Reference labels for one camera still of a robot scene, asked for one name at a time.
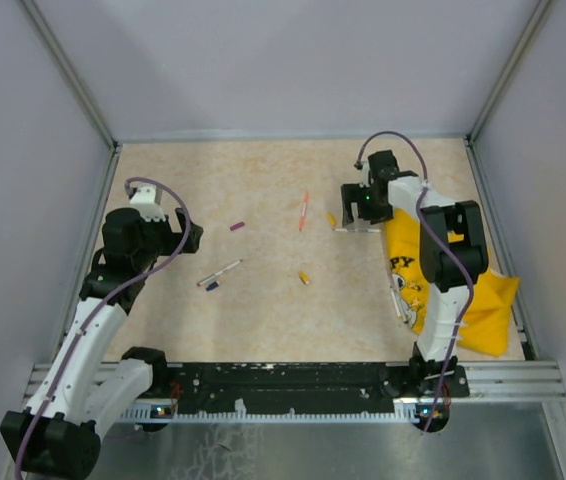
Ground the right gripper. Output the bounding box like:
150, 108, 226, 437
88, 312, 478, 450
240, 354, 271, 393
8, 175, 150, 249
341, 182, 393, 227

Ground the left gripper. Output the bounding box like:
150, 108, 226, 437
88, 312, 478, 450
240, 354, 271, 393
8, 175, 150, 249
133, 207, 202, 269

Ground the yellow pen cap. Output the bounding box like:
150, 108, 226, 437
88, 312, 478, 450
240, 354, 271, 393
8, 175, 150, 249
327, 213, 337, 228
298, 271, 310, 285

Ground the white yellow marker pen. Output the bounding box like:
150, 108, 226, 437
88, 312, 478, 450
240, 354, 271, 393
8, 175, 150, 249
333, 227, 382, 233

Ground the purple pen cap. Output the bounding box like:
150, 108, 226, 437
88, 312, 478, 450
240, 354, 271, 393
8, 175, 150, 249
229, 221, 245, 231

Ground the white purple marker pen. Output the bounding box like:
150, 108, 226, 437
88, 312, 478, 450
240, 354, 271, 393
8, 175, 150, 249
196, 259, 243, 287

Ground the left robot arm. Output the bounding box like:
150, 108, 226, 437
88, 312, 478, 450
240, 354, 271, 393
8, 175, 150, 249
0, 206, 203, 479

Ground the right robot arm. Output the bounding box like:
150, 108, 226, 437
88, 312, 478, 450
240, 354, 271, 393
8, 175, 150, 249
341, 150, 489, 397

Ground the orange pen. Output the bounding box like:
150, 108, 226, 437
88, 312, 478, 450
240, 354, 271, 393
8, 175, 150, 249
298, 191, 309, 232

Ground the blue pen cap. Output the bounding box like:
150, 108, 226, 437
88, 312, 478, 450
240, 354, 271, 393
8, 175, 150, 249
206, 281, 220, 291

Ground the white pen on bag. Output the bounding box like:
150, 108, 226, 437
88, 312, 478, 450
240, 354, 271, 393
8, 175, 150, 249
391, 286, 409, 324

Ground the yellow cloth bag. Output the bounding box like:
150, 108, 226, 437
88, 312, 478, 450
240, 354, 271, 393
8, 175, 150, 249
385, 210, 519, 357

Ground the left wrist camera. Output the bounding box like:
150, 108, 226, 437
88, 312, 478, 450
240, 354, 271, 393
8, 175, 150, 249
129, 183, 165, 222

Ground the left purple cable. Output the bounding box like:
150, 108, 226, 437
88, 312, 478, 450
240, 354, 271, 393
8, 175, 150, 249
12, 177, 193, 480

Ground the purple cable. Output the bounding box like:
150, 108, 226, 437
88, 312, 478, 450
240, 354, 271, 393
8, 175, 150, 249
354, 130, 475, 434
12, 177, 193, 480

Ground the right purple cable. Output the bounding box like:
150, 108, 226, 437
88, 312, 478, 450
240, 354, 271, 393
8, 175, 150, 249
354, 130, 475, 434

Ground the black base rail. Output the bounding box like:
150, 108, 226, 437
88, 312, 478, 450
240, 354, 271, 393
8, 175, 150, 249
135, 360, 469, 416

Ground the white slotted cable duct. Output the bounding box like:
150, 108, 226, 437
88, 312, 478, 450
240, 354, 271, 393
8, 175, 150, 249
112, 402, 449, 425

